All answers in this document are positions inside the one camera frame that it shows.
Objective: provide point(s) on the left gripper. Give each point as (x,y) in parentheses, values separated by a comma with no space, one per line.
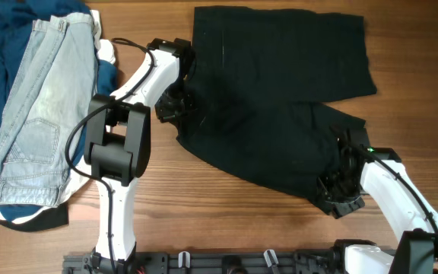
(165,114)

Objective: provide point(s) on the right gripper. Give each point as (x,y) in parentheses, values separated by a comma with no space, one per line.
(338,208)

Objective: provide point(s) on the black shorts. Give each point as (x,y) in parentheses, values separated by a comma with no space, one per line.
(263,87)

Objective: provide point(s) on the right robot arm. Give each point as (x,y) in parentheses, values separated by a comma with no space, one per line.
(380,174)

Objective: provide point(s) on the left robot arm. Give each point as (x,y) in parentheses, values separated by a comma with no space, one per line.
(118,143)

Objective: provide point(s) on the light blue denim jeans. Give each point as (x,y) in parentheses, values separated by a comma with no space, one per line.
(49,97)

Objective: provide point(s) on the black garment bottom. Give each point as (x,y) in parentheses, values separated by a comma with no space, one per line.
(48,219)

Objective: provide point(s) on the blue shirt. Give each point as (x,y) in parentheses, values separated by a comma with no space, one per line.
(16,20)

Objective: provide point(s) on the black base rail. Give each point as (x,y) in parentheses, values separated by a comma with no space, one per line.
(269,261)

